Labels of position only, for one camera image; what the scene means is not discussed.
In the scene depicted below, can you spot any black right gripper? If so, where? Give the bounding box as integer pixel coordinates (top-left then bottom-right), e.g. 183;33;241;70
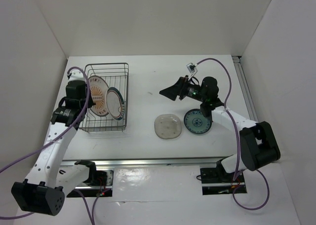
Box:
160;75;207;103

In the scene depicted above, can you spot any orange sunburst white plate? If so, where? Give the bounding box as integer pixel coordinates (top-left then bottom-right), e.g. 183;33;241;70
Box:
88;75;109;116

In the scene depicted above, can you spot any blue floral teal plate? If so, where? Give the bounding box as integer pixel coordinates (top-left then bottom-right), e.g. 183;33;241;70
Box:
183;109;212;135

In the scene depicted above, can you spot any clear glass square plate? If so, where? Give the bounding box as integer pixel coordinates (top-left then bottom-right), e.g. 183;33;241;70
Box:
154;114;182;140

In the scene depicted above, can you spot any green red rimmed white plate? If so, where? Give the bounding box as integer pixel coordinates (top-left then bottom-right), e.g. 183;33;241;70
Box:
106;87;125;121

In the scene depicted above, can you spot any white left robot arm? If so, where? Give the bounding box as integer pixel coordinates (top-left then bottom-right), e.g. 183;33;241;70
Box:
11;80;97;216

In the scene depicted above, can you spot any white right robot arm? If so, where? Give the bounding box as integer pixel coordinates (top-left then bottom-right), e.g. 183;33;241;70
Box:
159;76;281;182

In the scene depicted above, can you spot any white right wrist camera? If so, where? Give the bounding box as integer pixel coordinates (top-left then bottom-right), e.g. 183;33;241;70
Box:
186;63;198;80

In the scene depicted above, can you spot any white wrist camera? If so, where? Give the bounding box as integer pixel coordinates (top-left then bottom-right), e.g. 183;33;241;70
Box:
67;70;85;82
186;63;198;80

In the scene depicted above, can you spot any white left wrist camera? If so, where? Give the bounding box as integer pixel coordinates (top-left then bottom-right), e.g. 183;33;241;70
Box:
67;70;85;82

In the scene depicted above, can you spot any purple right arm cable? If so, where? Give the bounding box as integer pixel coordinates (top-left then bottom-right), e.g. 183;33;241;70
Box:
194;58;271;211

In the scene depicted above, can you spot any grey wire dish rack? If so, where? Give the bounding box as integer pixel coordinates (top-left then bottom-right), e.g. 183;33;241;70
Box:
80;63;129;133

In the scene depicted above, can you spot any aluminium side rail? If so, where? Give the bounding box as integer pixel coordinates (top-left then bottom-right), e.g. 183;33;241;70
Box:
232;56;258;121

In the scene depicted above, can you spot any aluminium front rail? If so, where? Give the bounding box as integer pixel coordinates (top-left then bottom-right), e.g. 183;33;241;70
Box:
59;156;230;168

